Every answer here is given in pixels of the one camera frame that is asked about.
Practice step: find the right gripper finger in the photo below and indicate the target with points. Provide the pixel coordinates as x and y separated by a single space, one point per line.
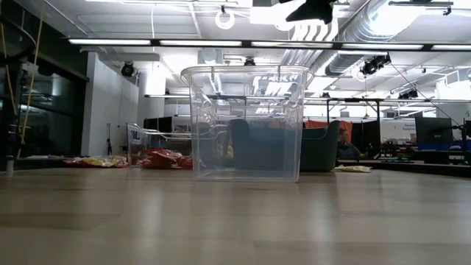
316 13

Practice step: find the teal plastic bin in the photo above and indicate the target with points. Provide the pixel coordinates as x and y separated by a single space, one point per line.
320 154

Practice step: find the tall clear plastic bin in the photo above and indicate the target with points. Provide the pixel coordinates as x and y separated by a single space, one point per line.
198 110

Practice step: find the low clear plastic bin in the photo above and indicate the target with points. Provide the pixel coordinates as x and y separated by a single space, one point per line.
140 143

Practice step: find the yellow candy packet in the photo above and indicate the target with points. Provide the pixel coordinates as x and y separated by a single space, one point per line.
353 169
99 161

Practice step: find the black ceiling track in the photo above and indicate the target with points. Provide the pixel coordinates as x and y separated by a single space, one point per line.
419 3

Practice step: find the long linear ceiling light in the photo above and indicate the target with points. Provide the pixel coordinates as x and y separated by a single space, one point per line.
200 43

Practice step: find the person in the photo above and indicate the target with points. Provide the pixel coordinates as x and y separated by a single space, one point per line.
347 151

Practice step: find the blue table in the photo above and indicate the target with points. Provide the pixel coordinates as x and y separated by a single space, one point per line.
441 147

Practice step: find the thin black tripod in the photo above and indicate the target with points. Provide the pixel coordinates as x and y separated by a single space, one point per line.
109 141

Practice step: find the silver ceiling air duct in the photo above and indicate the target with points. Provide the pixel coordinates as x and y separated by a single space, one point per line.
368 29

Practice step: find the black metal frame stand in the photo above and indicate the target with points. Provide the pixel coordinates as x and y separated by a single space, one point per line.
353 99

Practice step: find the black table frame rails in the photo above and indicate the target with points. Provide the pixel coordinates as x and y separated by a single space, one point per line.
441 170
37 162

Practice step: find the small white post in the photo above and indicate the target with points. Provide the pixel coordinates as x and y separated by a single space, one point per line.
9 165

